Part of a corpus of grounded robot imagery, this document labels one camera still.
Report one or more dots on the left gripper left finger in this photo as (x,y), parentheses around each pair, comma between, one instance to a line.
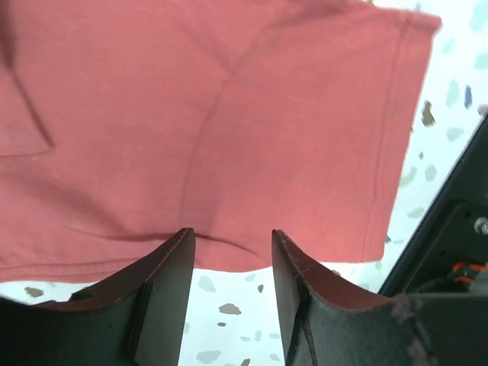
(133,317)

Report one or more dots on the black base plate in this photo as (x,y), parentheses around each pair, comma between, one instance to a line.
(448,250)

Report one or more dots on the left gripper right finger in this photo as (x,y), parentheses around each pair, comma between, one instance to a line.
(327,320)

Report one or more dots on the salmon pink t shirt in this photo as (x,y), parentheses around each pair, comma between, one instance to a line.
(124,121)

